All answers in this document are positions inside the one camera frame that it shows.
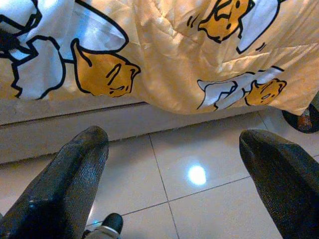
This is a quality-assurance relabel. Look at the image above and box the dark slipper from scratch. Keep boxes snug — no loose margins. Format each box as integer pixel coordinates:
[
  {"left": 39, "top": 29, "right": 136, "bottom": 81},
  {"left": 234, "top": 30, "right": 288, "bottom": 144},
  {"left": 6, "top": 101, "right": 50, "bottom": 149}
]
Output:
[{"left": 281, "top": 92, "right": 319, "bottom": 134}]

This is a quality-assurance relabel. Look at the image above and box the yellow cartoon egg duvet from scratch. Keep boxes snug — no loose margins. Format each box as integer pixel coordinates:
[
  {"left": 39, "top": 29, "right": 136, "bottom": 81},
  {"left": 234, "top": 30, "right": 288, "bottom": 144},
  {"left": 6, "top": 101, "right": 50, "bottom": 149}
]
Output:
[{"left": 0, "top": 0, "right": 319, "bottom": 116}]

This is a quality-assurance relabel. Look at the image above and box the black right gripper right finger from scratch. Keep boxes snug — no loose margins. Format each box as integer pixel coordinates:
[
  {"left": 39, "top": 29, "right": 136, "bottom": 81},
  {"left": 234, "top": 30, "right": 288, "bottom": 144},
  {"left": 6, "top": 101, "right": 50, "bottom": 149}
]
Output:
[{"left": 239, "top": 129, "right": 319, "bottom": 239}]

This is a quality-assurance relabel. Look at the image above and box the grey bed base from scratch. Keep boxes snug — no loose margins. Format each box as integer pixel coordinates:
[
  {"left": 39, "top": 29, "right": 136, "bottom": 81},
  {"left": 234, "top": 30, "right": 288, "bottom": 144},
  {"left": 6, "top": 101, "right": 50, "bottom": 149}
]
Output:
[{"left": 0, "top": 98, "right": 262, "bottom": 165}]

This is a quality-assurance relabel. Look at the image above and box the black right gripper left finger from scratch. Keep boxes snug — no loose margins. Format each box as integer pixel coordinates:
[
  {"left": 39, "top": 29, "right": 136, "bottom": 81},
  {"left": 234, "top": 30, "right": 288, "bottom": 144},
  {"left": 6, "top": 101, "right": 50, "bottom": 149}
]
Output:
[{"left": 0, "top": 125, "right": 110, "bottom": 239}]

